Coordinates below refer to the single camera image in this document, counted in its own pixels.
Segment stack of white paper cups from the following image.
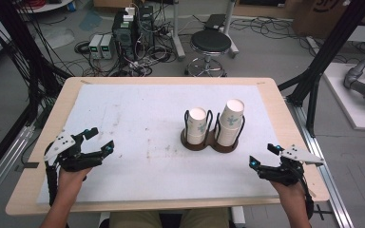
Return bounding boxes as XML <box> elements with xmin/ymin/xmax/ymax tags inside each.
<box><xmin>186</xmin><ymin>106</ymin><xmax>208</xmax><ymax>146</ymax></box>
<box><xmin>217</xmin><ymin>98</ymin><xmax>245</xmax><ymax>148</ymax></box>

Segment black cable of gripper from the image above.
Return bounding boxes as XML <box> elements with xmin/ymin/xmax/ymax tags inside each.
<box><xmin>45</xmin><ymin>161</ymin><xmax>60</xmax><ymax>207</ymax></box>
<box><xmin>298</xmin><ymin>175</ymin><xmax>316</xmax><ymax>220</ymax></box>

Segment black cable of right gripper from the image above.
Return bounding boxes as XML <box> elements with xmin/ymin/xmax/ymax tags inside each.
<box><xmin>298</xmin><ymin>175</ymin><xmax>316</xmax><ymax>220</ymax></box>

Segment black metal frame with cables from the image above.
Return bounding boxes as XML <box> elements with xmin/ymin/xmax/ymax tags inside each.
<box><xmin>0</xmin><ymin>0</ymin><xmax>74</xmax><ymax>188</ymax></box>

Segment black floor cables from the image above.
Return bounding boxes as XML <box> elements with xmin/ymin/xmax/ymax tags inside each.
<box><xmin>229</xmin><ymin>15</ymin><xmax>302</xmax><ymax>44</ymax></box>

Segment person's right hand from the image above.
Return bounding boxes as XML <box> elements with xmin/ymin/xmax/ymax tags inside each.
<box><xmin>269</xmin><ymin>180</ymin><xmax>309</xmax><ymax>205</ymax></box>

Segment person's left hand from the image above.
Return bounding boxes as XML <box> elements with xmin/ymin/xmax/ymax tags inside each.
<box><xmin>56</xmin><ymin>166</ymin><xmax>93</xmax><ymax>200</ymax></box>

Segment tangle of floor cables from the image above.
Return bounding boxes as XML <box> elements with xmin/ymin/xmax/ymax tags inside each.
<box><xmin>73</xmin><ymin>29</ymin><xmax>176</xmax><ymax>78</ymax></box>

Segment brown cup holder black wires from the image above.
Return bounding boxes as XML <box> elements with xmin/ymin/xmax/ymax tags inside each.
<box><xmin>180</xmin><ymin>108</ymin><xmax>246</xmax><ymax>155</ymax></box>

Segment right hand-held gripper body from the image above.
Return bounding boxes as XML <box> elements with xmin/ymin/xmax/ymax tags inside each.
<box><xmin>258</xmin><ymin>144</ymin><xmax>326</xmax><ymax>187</ymax></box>

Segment person's khaki trousers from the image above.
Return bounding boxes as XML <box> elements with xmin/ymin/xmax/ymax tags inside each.
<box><xmin>108</xmin><ymin>208</ymin><xmax>231</xmax><ymax>228</ymax></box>

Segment white stand leg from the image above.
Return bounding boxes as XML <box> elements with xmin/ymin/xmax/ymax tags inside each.
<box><xmin>222</xmin><ymin>0</ymin><xmax>240</xmax><ymax>60</ymax></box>
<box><xmin>170</xmin><ymin>0</ymin><xmax>187</xmax><ymax>62</ymax></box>

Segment wooden table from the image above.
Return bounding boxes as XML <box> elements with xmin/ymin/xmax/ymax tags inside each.
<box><xmin>5</xmin><ymin>76</ymin><xmax>331</xmax><ymax>217</ymax></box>

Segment white round table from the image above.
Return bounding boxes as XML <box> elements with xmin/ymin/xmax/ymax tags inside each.
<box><xmin>16</xmin><ymin>0</ymin><xmax>74</xmax><ymax>14</ymax></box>

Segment aluminium rail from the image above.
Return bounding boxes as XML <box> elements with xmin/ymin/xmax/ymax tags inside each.
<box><xmin>285</xmin><ymin>97</ymin><xmax>356</xmax><ymax>228</ymax></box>
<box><xmin>0</xmin><ymin>124</ymin><xmax>36</xmax><ymax>211</ymax></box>

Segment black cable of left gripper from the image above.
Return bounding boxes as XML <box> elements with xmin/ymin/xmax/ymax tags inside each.
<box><xmin>45</xmin><ymin>161</ymin><xmax>60</xmax><ymax>207</ymax></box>

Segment cardboard box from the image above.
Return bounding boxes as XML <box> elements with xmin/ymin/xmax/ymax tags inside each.
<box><xmin>292</xmin><ymin>0</ymin><xmax>365</xmax><ymax>40</ymax></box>

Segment black flat device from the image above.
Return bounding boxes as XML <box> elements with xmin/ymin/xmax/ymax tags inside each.
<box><xmin>203</xmin><ymin>13</ymin><xmax>227</xmax><ymax>31</ymax></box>

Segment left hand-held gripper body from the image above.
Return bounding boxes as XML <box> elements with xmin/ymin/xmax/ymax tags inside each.
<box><xmin>43</xmin><ymin>130</ymin><xmax>105</xmax><ymax>174</ymax></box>

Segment grey power supply unit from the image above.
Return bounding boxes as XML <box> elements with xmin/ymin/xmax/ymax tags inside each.
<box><xmin>99</xmin><ymin>33</ymin><xmax>115</xmax><ymax>61</ymax></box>
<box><xmin>87</xmin><ymin>33</ymin><xmax>105</xmax><ymax>61</ymax></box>

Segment black computer tower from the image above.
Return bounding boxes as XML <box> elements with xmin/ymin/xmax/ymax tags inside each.
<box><xmin>111</xmin><ymin>10</ymin><xmax>136</xmax><ymax>62</ymax></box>
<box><xmin>137</xmin><ymin>4</ymin><xmax>156</xmax><ymax>49</ymax></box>

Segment white table pedestal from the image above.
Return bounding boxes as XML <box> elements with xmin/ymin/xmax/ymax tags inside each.
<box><xmin>230</xmin><ymin>206</ymin><xmax>247</xmax><ymax>228</ymax></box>

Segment black round stool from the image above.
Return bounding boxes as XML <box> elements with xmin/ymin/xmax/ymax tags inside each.
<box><xmin>184</xmin><ymin>29</ymin><xmax>233</xmax><ymax>78</ymax></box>

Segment black metal frame post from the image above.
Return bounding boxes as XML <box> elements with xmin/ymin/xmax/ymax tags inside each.
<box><xmin>278</xmin><ymin>0</ymin><xmax>365</xmax><ymax>138</ymax></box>

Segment white platform board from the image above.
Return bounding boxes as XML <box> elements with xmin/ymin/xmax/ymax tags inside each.
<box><xmin>322</xmin><ymin>62</ymin><xmax>365</xmax><ymax>132</ymax></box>

